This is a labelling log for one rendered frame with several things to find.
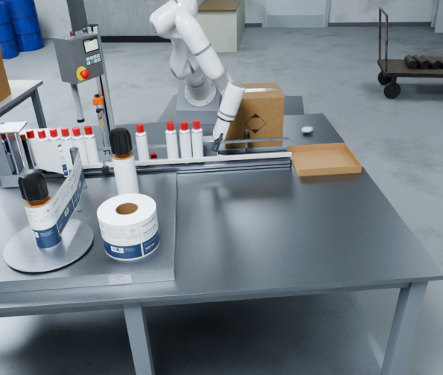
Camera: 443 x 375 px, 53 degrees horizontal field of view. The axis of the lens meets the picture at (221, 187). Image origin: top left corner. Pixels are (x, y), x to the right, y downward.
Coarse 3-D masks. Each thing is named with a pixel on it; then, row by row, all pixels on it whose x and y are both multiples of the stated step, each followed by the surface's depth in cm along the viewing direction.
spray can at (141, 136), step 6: (138, 126) 202; (138, 132) 203; (144, 132) 205; (138, 138) 204; (144, 138) 205; (138, 144) 206; (144, 144) 206; (138, 150) 207; (144, 150) 207; (138, 156) 210; (144, 156) 209
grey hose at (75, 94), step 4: (72, 84) 200; (76, 84) 201; (72, 88) 201; (76, 88) 202; (72, 92) 203; (76, 92) 203; (72, 96) 204; (76, 96) 203; (76, 100) 204; (76, 104) 205; (80, 104) 206; (76, 108) 206; (80, 108) 207; (76, 112) 208; (80, 112) 208; (76, 116) 209; (80, 116) 208; (80, 120) 209; (84, 120) 211
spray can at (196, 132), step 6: (198, 126) 205; (192, 132) 206; (198, 132) 205; (192, 138) 208; (198, 138) 206; (192, 144) 210; (198, 144) 208; (198, 150) 209; (198, 156) 211; (198, 162) 213
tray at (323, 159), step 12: (312, 144) 229; (324, 144) 230; (336, 144) 230; (300, 156) 226; (312, 156) 226; (324, 156) 225; (336, 156) 225; (348, 156) 224; (300, 168) 215; (312, 168) 207; (324, 168) 207; (336, 168) 208; (348, 168) 208; (360, 168) 209
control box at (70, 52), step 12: (60, 36) 186; (84, 36) 188; (60, 48) 186; (72, 48) 184; (60, 60) 189; (72, 60) 186; (84, 60) 191; (60, 72) 193; (72, 72) 189; (96, 72) 198
